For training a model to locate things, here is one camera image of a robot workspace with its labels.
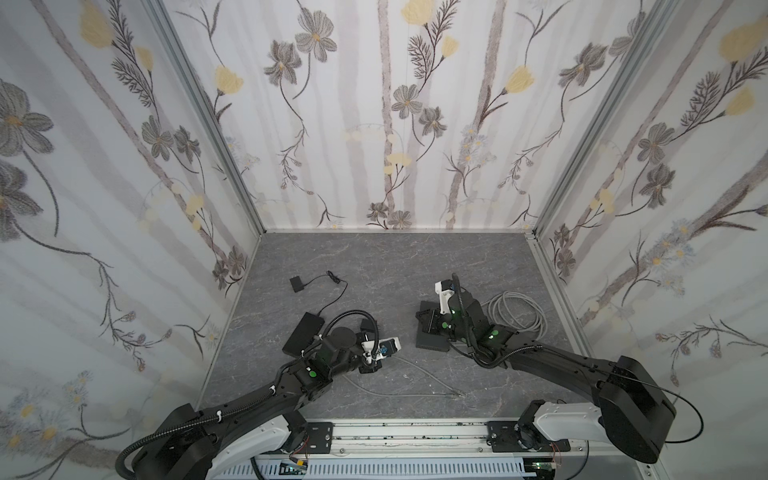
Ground aluminium corner frame left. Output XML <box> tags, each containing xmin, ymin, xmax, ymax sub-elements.
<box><xmin>141</xmin><ymin>0</ymin><xmax>267</xmax><ymax>237</ymax></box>

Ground aluminium corner frame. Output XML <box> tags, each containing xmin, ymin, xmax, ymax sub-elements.
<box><xmin>141</xmin><ymin>0</ymin><xmax>267</xmax><ymax>237</ymax></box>
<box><xmin>533</xmin><ymin>0</ymin><xmax>679</xmax><ymax>236</ymax></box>

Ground black power adapter with cable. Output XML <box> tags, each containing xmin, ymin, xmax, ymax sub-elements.
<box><xmin>289</xmin><ymin>270</ymin><xmax>349</xmax><ymax>316</ymax></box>

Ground white slotted cable duct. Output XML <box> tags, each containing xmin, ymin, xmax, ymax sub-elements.
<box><xmin>212</xmin><ymin>458</ymin><xmax>538</xmax><ymax>480</ymax></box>

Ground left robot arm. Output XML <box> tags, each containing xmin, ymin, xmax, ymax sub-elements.
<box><xmin>115</xmin><ymin>309</ymin><xmax>401</xmax><ymax>479</ymax></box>

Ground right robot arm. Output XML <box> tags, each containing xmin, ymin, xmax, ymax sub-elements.
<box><xmin>416</xmin><ymin>278</ymin><xmax>676</xmax><ymax>464</ymax></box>

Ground black ribbed network switch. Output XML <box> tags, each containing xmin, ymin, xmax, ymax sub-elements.
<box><xmin>282</xmin><ymin>312</ymin><xmax>325</xmax><ymax>358</ymax></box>

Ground aluminium corner frame right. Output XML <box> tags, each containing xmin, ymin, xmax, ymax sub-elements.
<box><xmin>533</xmin><ymin>0</ymin><xmax>679</xmax><ymax>236</ymax></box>

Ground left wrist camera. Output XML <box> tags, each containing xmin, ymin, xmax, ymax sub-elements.
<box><xmin>370</xmin><ymin>337</ymin><xmax>401</xmax><ymax>360</ymax></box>

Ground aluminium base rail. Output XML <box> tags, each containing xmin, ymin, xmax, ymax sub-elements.
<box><xmin>167</xmin><ymin>415</ymin><xmax>655</xmax><ymax>460</ymax></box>

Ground grey network switch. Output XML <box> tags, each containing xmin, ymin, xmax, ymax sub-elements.
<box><xmin>415</xmin><ymin>301</ymin><xmax>451</xmax><ymax>352</ymax></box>

